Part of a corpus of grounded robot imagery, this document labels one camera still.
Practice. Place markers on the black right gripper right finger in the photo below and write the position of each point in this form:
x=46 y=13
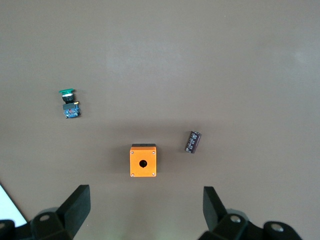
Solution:
x=215 y=212

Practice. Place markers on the white drawer cabinet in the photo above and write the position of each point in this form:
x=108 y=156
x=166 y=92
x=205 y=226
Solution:
x=8 y=207

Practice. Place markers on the green push button switch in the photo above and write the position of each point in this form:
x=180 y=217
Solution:
x=70 y=108

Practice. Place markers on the dark cylindrical capacitor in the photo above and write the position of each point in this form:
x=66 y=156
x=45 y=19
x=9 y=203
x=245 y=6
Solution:
x=193 y=142

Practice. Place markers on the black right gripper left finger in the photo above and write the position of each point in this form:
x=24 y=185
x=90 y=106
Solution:
x=75 y=207

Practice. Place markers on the orange button enclosure box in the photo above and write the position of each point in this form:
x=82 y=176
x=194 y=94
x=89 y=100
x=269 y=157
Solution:
x=143 y=162

